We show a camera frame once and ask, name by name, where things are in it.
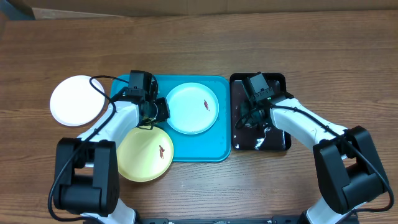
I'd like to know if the light blue plate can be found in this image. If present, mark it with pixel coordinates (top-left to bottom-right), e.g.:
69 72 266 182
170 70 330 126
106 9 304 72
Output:
166 82 219 134

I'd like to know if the yellow plate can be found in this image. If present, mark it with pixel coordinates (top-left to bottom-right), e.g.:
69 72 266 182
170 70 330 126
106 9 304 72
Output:
117 126 174 182

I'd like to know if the pink plate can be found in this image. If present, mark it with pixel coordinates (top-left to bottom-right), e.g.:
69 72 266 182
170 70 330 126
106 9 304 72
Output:
50 75 105 126

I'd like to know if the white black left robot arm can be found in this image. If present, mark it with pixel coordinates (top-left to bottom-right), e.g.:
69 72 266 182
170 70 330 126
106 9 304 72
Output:
48 87 170 223

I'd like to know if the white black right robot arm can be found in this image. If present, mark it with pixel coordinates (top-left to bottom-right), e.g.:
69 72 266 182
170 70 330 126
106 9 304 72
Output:
235 92 395 223

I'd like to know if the black plastic tray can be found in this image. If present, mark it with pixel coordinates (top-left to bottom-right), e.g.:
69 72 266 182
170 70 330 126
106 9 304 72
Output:
229 73 292 151

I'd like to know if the teal plastic tray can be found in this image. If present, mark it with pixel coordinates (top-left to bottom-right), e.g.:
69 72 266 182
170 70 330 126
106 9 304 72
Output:
110 73 233 163

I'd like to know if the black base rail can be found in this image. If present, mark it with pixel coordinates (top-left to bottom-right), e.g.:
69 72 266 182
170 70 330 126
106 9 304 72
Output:
136 215 308 224

